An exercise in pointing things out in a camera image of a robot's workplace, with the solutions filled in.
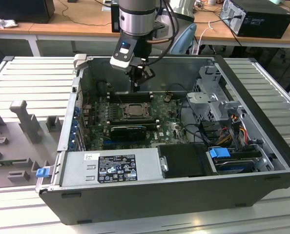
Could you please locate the pale grey case handle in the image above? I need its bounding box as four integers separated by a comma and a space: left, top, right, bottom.
73, 53, 88, 71

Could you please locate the silver power supply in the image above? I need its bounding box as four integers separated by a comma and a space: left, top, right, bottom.
59, 147, 169, 188

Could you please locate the blue expansion slot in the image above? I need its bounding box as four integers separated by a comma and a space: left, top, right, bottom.
103, 137, 145, 145

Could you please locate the metal socket cover frame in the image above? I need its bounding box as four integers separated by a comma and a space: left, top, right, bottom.
123, 103, 151, 119

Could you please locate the grey parts rack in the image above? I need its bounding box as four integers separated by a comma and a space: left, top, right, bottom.
0, 99, 64, 190

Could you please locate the black desktop computer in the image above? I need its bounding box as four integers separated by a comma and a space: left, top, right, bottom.
219, 0, 290, 39

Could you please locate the black grey PC case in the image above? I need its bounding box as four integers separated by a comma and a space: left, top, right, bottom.
35, 54, 290, 226

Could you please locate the hard disk in blue carrier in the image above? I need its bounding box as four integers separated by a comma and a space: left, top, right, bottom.
207, 147, 257, 176

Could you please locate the silver topped CPU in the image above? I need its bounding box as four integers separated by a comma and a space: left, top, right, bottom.
128, 104, 145, 116

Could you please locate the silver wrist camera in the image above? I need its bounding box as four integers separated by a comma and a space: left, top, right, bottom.
109, 36, 138, 73

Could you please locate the white cable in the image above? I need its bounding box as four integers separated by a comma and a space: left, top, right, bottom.
190, 20, 214, 55

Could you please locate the black plastic shroud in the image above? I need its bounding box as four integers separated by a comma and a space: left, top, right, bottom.
157, 143, 210, 178

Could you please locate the green motherboard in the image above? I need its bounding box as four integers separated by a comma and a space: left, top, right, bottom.
86, 91, 192, 152

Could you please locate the grey metal drive cage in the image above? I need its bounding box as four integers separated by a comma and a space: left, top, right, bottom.
186, 64, 249, 122

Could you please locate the small black box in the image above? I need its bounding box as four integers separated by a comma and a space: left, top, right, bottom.
110, 2, 121, 34

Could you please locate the yellow red wire bundle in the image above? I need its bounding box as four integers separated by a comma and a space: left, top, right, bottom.
218, 114, 249, 147

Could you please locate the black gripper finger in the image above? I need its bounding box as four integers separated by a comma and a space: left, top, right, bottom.
139, 67, 157, 86
131, 69, 140, 93

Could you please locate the wooden desk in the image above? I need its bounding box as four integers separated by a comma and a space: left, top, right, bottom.
0, 0, 290, 58

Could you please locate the black graphics card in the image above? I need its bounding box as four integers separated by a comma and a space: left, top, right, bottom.
110, 125, 147, 142

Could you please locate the crumpled white paper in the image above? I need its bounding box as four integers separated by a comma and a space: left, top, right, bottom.
0, 13, 19, 29

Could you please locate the black computer case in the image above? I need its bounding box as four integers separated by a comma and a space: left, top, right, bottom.
0, 0, 55, 24

